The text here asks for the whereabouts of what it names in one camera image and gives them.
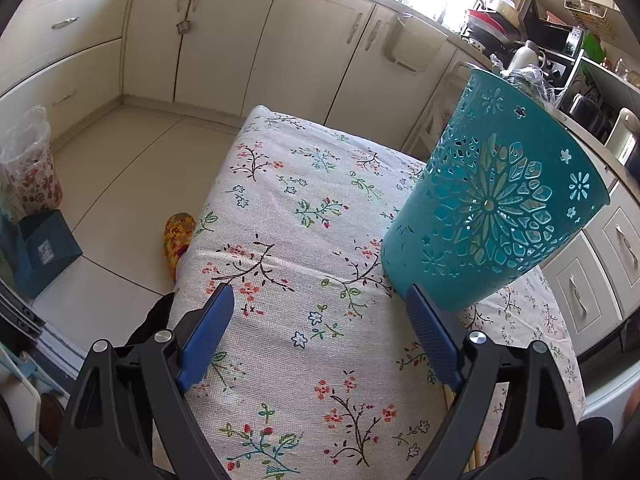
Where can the white storage rack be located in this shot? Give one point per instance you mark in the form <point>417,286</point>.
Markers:
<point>615,80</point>

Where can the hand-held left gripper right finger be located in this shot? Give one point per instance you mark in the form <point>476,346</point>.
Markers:
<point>432,330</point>

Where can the cream kitchen cabinets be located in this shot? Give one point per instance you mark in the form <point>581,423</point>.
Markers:
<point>300,35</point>

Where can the white hanging cabinet bin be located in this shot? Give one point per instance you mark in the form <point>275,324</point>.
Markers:
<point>415,45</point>

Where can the bundle of bamboo chopsticks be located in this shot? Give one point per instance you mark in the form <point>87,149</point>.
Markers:
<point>475,457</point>

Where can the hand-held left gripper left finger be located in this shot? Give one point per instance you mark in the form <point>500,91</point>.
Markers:
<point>207,335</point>

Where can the white thermos jug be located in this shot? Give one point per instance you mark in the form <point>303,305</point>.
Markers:
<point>525,55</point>

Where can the stack of dishes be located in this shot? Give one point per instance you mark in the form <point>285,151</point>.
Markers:
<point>492,22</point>

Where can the yellow patterned slipper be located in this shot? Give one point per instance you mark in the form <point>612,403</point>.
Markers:
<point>177,240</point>

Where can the floral tablecloth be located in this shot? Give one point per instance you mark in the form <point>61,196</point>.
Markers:
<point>310,240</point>

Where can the blue dustpan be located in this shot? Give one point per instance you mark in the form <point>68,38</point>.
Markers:
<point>40,250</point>

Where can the teal perforated plastic basket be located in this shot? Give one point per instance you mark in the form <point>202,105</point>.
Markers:
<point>500,200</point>

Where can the grey sliding door frame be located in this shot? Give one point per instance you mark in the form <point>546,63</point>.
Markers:
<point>30,325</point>

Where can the white rolling cart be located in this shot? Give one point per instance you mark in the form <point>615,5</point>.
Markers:
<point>440,110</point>

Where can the floral trash bin with bag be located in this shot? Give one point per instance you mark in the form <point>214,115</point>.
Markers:
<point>30,180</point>

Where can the white electric water boiler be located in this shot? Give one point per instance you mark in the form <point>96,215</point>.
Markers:
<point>625,135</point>

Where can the green plastic container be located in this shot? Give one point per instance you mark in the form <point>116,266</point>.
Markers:
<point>592,45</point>

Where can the plastic bag of greens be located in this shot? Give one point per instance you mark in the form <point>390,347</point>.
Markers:
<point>537,82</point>

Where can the black microwave oven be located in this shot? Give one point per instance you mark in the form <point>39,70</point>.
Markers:
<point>547,30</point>

